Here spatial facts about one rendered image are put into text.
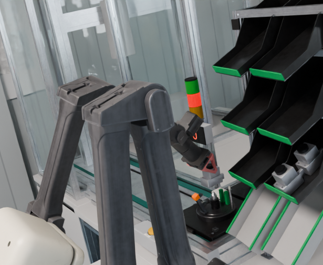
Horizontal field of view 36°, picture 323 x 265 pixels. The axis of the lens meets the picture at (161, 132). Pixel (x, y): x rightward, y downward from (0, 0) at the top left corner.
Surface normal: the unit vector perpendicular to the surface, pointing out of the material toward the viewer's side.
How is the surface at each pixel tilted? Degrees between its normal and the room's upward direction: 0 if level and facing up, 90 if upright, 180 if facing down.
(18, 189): 90
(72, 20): 90
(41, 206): 71
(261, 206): 45
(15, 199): 90
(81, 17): 90
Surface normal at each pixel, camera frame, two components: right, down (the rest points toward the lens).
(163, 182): 0.48, 0.18
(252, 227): -0.77, -0.47
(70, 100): -0.60, 0.02
